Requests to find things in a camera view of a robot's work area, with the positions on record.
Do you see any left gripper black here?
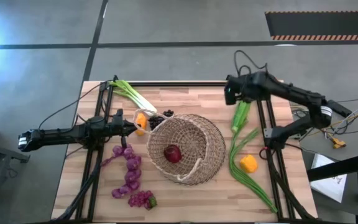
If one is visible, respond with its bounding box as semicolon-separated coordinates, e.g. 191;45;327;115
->
103;108;139;140

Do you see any round orange fruit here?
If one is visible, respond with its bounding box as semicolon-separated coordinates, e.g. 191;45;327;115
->
134;113;148;137

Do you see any dark grape bunch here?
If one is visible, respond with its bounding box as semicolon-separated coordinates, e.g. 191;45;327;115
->
147;109;175;131

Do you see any open-weave wicker basket with handles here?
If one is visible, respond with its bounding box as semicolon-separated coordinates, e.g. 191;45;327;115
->
132;108;227;187

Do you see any white and green leek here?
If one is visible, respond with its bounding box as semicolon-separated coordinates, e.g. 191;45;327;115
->
109;79;158;116

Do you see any red apple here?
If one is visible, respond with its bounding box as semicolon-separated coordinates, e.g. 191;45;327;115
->
163;144;183;164

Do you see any woven wicker basket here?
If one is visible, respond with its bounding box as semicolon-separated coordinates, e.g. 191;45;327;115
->
154;113;227;187

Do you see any red grape bunch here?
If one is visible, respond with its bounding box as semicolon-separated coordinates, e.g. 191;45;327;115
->
127;189;158;211

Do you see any yellow bell pepper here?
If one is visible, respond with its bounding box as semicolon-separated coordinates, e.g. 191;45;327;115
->
239;154;259;174

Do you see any long green beans bunch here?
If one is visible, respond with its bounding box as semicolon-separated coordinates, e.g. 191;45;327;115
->
227;126;278;214

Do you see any black power brick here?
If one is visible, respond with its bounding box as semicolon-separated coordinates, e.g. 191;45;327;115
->
326;99;353;119

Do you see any black hazard-striped floor mat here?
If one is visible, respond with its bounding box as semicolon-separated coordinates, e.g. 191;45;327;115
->
265;11;358;42

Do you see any white paper sheet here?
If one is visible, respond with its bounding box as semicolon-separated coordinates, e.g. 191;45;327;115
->
309;153;348;203

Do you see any black desk beam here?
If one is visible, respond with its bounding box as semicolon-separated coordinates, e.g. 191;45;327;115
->
306;151;358;183

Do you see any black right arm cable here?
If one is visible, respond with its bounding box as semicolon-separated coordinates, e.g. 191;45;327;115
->
232;49;269;78

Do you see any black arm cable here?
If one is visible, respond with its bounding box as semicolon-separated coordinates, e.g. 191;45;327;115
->
232;49;269;78
37;78;117;130

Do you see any black aluminium table frame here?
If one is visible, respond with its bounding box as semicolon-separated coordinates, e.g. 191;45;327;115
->
53;74;312;222

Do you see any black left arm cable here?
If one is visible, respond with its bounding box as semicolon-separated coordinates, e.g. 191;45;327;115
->
37;78;117;130

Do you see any yellow cable connector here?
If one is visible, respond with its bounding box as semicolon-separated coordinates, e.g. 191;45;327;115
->
330;136;347;150

